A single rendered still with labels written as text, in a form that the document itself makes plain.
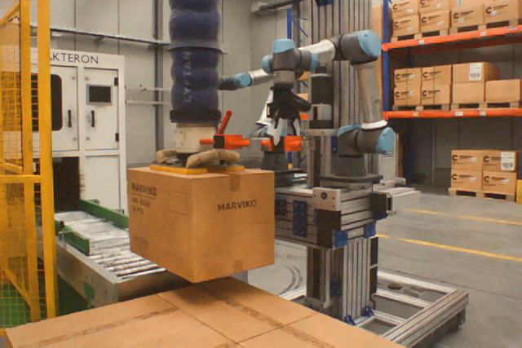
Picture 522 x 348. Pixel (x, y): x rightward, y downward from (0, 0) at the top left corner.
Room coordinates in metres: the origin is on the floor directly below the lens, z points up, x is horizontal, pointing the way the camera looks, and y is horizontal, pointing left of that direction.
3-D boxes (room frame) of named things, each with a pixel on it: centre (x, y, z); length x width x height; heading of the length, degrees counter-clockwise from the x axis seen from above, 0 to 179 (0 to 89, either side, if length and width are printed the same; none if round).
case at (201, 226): (2.02, 0.32, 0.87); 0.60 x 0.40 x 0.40; 40
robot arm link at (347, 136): (2.10, -0.38, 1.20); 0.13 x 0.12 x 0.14; 45
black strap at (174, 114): (2.03, 0.32, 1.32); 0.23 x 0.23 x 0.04
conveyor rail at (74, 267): (2.77, 1.39, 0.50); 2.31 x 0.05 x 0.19; 40
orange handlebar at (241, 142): (1.95, 0.11, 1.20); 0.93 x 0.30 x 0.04; 40
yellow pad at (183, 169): (1.96, 0.40, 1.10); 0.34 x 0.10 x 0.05; 40
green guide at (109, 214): (3.42, 1.17, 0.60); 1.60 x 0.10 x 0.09; 40
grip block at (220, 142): (1.83, 0.17, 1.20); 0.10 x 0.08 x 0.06; 130
